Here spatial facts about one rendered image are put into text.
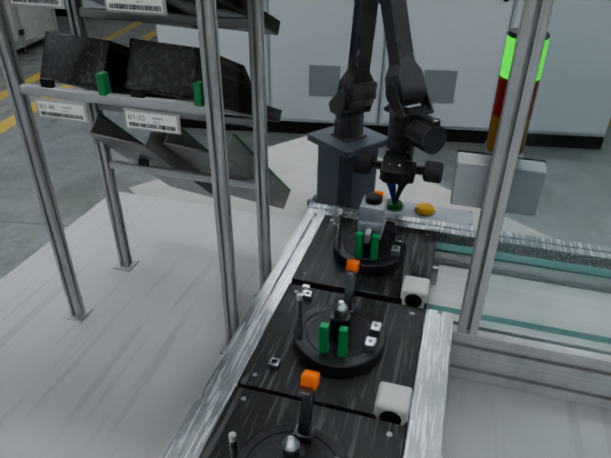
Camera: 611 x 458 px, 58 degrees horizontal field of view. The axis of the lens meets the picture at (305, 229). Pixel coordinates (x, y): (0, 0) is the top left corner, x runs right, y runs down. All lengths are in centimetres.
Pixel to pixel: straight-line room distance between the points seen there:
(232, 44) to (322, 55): 64
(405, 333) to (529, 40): 46
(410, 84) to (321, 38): 286
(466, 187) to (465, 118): 332
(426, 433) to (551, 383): 28
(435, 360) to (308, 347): 20
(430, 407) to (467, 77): 339
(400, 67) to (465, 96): 298
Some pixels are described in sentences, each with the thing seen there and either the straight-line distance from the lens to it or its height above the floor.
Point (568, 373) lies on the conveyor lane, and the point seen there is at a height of 92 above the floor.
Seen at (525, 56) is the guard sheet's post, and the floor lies 139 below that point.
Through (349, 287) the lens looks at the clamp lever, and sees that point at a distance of 86.
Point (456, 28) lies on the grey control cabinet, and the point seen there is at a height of 80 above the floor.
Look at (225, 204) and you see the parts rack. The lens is 82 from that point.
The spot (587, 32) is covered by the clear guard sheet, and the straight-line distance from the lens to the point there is 74.
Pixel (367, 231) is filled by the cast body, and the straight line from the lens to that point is 98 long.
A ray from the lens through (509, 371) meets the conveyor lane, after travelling 98.
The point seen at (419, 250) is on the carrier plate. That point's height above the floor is 97.
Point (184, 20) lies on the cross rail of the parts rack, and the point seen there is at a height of 138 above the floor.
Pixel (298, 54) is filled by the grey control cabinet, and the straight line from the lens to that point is 399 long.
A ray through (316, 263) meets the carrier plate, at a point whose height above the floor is 97.
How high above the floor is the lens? 156
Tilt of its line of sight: 32 degrees down
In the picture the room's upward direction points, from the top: 1 degrees clockwise
